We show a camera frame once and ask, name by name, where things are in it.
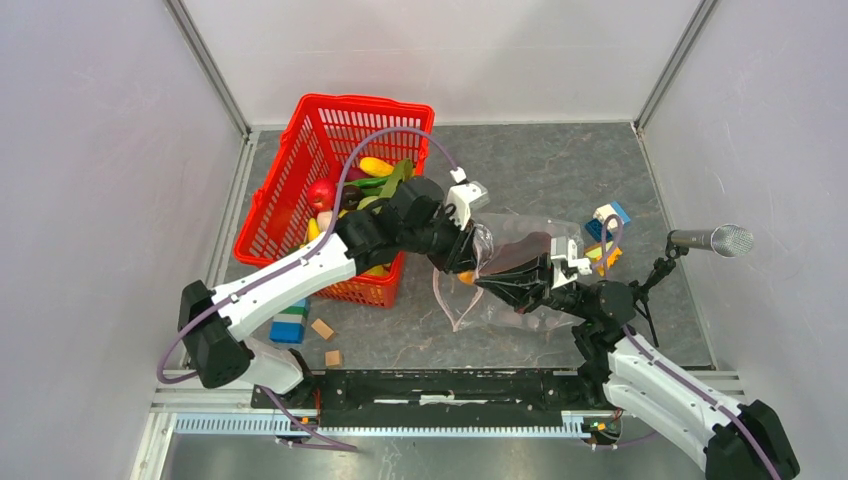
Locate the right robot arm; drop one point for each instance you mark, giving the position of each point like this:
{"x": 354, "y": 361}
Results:
{"x": 726, "y": 438}

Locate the silver microphone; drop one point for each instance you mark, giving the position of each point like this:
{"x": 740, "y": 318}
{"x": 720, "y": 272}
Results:
{"x": 727, "y": 241}

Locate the small wooden cube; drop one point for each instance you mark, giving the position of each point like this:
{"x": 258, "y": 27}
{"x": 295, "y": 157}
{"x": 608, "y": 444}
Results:
{"x": 333, "y": 359}

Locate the white mushroom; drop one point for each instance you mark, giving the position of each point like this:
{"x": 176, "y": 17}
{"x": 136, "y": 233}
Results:
{"x": 325, "y": 219}

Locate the blue white toy block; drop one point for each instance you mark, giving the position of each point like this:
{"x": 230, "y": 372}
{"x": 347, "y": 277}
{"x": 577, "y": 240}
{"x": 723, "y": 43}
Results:
{"x": 612, "y": 215}

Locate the long green pepper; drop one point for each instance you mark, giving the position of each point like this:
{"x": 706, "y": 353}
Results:
{"x": 368, "y": 183}

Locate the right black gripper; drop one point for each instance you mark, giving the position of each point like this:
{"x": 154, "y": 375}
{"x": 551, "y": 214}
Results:
{"x": 529, "y": 283}

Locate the blue grey green block stack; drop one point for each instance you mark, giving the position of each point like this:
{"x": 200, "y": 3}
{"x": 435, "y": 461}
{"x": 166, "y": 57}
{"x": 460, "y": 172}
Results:
{"x": 288, "y": 325}

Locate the dark purple plum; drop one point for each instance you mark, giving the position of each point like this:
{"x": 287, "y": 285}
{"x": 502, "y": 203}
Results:
{"x": 350, "y": 197}

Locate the green leafy vegetable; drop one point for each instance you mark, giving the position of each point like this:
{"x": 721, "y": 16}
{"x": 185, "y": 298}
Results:
{"x": 402, "y": 172}

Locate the yellow banana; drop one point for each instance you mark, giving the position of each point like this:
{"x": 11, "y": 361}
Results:
{"x": 313, "y": 230}

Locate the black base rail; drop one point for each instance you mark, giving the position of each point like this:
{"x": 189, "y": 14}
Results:
{"x": 453, "y": 398}

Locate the red apple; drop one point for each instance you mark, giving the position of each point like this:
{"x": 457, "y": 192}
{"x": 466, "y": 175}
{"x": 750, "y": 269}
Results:
{"x": 321, "y": 195}

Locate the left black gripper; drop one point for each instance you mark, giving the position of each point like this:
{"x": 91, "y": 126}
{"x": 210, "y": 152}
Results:
{"x": 461, "y": 255}

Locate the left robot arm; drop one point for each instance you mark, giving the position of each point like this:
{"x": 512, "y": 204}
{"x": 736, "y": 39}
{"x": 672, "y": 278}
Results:
{"x": 215, "y": 324}

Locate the red plastic basket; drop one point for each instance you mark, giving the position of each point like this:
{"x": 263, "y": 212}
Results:
{"x": 323, "y": 130}

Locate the clear zip top bag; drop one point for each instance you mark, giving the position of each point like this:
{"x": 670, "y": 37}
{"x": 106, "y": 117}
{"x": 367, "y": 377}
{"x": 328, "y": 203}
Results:
{"x": 467, "y": 306}

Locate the purple sweet potato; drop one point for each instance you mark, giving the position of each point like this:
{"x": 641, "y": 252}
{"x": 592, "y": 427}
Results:
{"x": 355, "y": 173}

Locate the yellow orange toy block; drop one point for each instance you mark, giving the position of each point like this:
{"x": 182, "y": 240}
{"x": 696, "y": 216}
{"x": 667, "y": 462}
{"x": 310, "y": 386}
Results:
{"x": 602, "y": 259}

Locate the brown orange hot dog bun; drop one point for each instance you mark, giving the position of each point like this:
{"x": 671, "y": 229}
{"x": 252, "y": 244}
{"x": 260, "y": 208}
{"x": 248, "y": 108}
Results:
{"x": 511, "y": 255}

